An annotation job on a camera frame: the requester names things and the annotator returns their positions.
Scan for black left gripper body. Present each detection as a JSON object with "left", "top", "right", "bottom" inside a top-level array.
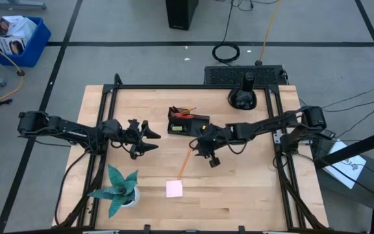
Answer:
[{"left": 121, "top": 118, "right": 144, "bottom": 161}]

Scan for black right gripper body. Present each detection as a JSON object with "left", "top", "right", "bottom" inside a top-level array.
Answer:
[{"left": 199, "top": 125, "right": 229, "bottom": 169}]

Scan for red handled scissors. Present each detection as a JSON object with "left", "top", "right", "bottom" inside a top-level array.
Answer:
[{"left": 172, "top": 112, "right": 196, "bottom": 120}]

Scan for pink sticky note pad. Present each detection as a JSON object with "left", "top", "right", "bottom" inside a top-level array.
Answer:
[{"left": 166, "top": 180, "right": 184, "bottom": 198}]

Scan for black mesh desk organizer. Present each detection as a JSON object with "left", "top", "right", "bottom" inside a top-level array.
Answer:
[{"left": 167, "top": 107, "right": 210, "bottom": 136}]

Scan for white plant pot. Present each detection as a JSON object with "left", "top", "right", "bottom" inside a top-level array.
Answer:
[{"left": 121, "top": 185, "right": 141, "bottom": 207}]

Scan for green artificial plant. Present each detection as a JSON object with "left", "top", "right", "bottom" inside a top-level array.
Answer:
[{"left": 87, "top": 163, "right": 139, "bottom": 218}]

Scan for black desk lamp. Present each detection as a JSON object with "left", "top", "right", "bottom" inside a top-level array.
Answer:
[{"left": 227, "top": 71, "right": 258, "bottom": 111}]

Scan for black perforated computer case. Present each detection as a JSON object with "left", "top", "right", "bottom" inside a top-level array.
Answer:
[{"left": 203, "top": 64, "right": 288, "bottom": 86}]

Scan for black power adapter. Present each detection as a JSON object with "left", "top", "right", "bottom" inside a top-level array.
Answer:
[{"left": 318, "top": 128, "right": 336, "bottom": 140}]

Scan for black tower computer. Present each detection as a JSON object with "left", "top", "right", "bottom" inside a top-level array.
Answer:
[{"left": 165, "top": 0, "right": 199, "bottom": 31}]

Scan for blue plastic bin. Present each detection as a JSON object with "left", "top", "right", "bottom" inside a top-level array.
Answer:
[{"left": 0, "top": 16, "right": 52, "bottom": 68}]

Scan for white paper sheet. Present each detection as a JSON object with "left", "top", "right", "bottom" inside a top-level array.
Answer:
[{"left": 323, "top": 139, "right": 368, "bottom": 190}]

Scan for white printed cardboard box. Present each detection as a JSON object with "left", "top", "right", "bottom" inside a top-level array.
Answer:
[
  {"left": 0, "top": 36, "right": 25, "bottom": 56},
  {"left": 0, "top": 15, "right": 38, "bottom": 40}
]

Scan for black aluminium table frame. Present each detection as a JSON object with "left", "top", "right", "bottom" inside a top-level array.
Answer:
[{"left": 52, "top": 73, "right": 329, "bottom": 228}]

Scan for coiled black cable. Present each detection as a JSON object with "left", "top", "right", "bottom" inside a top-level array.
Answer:
[{"left": 212, "top": 0, "right": 241, "bottom": 64}]

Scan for orange extension cord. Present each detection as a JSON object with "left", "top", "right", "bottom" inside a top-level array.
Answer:
[{"left": 255, "top": 0, "right": 284, "bottom": 66}]

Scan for yellow floor cable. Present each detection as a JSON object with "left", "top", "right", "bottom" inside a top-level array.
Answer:
[{"left": 0, "top": 32, "right": 25, "bottom": 108}]

